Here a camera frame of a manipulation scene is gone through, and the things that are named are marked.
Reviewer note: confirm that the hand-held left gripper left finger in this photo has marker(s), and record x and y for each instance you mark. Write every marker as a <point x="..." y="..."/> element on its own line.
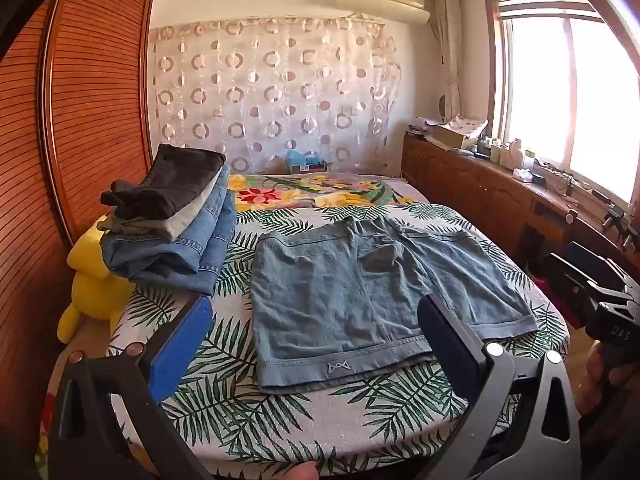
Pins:
<point x="182" y="345"/>

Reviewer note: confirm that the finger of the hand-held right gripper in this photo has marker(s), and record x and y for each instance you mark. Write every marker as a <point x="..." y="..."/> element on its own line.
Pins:
<point x="567" y="290"/>
<point x="592" y="260"/>

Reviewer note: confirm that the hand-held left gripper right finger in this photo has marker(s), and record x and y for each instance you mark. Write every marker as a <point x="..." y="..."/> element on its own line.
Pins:
<point x="442" y="332"/>

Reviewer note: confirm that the light blue denim shorts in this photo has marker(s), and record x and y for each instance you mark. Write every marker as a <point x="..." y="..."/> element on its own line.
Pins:
<point x="350" y="300"/>

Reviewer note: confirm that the dark grey folded pants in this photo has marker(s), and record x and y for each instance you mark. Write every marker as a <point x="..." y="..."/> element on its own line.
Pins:
<point x="170" y="180"/>

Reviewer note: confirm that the person's right hand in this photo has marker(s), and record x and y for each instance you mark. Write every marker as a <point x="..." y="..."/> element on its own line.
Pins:
<point x="595" y="367"/>

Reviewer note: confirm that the person's left hand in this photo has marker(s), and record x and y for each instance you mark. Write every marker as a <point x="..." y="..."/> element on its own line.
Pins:
<point x="302" y="472"/>

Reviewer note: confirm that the folded blue jeans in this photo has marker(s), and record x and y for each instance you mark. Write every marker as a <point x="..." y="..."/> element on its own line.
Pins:
<point x="165" y="252"/>
<point x="220" y="255"/>

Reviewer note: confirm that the yellow plush toy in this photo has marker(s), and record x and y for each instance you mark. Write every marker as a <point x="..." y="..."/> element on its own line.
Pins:
<point x="92" y="290"/>

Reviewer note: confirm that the long wooden cabinet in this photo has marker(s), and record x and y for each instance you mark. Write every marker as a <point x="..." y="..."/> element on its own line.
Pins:
<point x="480" y="195"/>

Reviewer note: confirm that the small white jar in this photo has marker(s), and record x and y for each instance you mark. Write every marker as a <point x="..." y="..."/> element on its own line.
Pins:
<point x="495" y="152"/>

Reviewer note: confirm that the leaf print bed sheet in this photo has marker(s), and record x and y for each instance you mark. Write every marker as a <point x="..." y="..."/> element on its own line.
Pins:
<point x="310" y="420"/>

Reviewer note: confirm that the wooden framed window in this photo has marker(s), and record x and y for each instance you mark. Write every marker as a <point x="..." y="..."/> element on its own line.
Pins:
<point x="560" y="90"/>

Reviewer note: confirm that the cardboard box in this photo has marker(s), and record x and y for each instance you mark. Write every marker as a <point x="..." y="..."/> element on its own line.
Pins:
<point x="450" y="136"/>

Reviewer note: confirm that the floral blanket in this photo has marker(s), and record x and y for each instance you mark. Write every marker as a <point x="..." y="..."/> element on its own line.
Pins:
<point x="310" y="192"/>

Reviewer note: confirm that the blue tissue box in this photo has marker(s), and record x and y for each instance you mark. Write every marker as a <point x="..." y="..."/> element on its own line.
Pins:
<point x="302" y="160"/>

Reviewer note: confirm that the white window curtain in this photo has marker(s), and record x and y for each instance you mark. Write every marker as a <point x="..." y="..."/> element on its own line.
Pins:
<point x="447" y="45"/>

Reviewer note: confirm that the wooden louvered wardrobe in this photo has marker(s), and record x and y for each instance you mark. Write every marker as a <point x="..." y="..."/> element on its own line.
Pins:
<point x="95" y="90"/>

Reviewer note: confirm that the circle patterned sheer curtain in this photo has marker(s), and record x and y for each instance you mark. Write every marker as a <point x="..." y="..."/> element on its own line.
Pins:
<point x="280" y="90"/>

